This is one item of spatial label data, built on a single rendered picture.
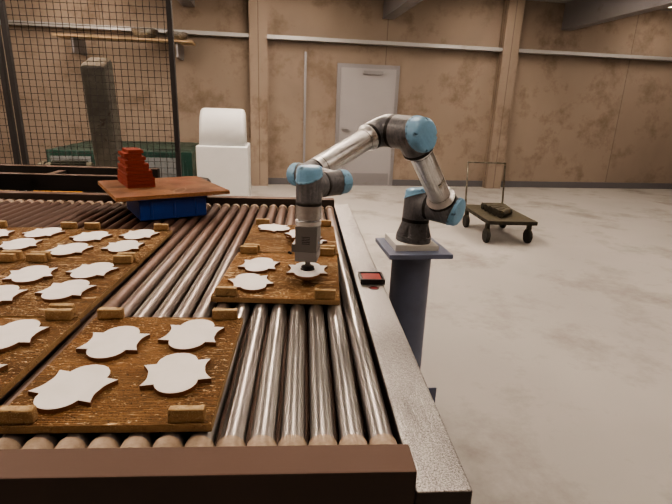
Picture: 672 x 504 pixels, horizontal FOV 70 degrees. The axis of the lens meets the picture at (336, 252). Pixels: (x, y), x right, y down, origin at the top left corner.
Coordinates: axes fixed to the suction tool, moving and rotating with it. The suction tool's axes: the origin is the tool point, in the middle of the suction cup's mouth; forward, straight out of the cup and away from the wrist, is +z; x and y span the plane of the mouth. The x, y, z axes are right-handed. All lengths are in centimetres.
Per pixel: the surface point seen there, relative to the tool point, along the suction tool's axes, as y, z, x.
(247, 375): 52, 4, -3
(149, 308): 23.8, 4.4, -37.9
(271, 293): 12.6, 2.3, -8.0
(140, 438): 73, 4, -15
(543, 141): -871, 5, 328
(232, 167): -417, 26, -158
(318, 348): 38.5, 3.9, 8.9
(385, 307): 11.6, 4.4, 23.6
